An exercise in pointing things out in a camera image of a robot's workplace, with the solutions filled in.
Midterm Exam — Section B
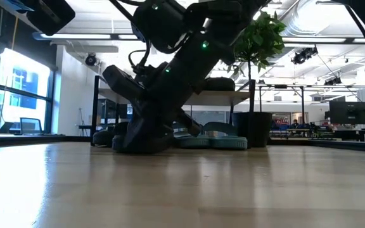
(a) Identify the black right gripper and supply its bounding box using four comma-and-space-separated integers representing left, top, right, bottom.
124, 85, 203, 153

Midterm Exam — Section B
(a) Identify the green rubber slide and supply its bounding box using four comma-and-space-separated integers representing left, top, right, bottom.
173, 131, 212, 150
203, 122, 248, 151

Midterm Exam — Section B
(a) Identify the black plant pot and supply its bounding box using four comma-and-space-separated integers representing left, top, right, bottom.
232, 111, 273, 149

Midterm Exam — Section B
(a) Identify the white linear ceiling light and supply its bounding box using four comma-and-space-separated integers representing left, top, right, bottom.
33, 32, 139, 41

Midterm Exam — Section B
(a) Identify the green leafy plant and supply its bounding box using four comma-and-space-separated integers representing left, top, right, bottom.
232, 11, 287, 112

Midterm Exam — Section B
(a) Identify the open laptop screen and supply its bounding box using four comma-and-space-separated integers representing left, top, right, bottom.
19, 117, 43, 136

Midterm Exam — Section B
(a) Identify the black computer monitor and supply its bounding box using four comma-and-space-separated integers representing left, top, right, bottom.
329, 101, 365, 125

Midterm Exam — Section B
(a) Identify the wooden shelf black metal frame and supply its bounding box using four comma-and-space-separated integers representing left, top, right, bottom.
90, 75, 257, 148

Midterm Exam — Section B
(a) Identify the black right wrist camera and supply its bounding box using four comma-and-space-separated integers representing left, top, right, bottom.
102, 64, 147, 103

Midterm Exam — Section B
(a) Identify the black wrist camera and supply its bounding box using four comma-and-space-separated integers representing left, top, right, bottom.
27, 0, 76, 36
102, 64, 147, 103

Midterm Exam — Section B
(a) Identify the black metal desk frame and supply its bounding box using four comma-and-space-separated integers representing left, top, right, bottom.
257, 84, 306, 112

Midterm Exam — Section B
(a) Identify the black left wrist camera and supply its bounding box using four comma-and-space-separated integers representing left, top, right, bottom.
27, 0, 76, 36

